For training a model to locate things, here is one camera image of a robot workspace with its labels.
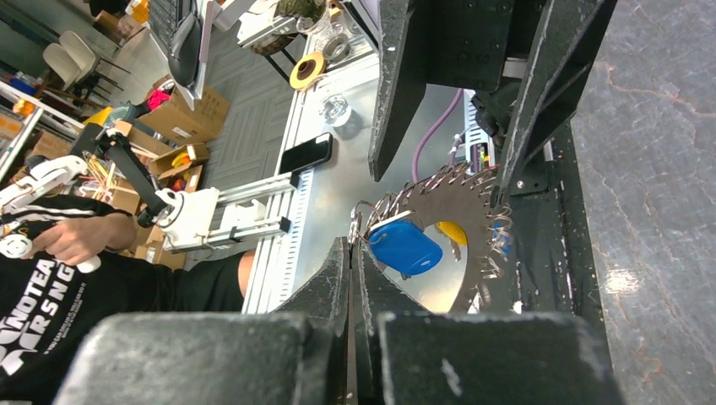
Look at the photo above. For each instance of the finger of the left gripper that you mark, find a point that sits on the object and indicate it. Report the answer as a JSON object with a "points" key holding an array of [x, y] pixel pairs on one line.
{"points": [[566, 42], [402, 78]]}

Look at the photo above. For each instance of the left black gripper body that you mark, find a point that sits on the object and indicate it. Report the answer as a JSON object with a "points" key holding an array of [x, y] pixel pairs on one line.
{"points": [[467, 44]]}

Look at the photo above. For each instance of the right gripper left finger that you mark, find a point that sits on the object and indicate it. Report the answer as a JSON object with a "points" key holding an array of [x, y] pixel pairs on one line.
{"points": [[295, 354]]}

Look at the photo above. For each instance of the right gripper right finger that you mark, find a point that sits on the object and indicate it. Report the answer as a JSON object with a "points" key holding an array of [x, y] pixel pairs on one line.
{"points": [[424, 358]]}

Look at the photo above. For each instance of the blue-headed key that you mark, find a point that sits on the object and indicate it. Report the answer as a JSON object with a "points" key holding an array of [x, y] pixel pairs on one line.
{"points": [[405, 248]]}

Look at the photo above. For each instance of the round keyring disc with keys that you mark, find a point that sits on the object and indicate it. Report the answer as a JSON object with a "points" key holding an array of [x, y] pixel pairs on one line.
{"points": [[453, 207]]}

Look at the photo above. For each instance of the clear drinking glass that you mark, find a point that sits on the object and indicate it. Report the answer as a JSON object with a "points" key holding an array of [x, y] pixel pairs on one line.
{"points": [[335, 110]]}

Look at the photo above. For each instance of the brown tape roll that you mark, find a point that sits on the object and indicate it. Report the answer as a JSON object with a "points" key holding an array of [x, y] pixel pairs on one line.
{"points": [[307, 70]]}

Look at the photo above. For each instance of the black smartphone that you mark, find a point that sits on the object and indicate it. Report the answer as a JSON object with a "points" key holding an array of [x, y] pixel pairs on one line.
{"points": [[314, 152]]}

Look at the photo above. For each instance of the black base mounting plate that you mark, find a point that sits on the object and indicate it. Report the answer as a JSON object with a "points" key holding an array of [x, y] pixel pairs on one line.
{"points": [[551, 242]]}

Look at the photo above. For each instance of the person in black shirt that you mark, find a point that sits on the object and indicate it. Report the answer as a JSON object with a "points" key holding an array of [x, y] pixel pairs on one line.
{"points": [[76, 275]]}

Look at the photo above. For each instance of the cardboard box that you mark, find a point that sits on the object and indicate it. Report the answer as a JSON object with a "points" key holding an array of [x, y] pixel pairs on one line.
{"points": [[174, 119]]}

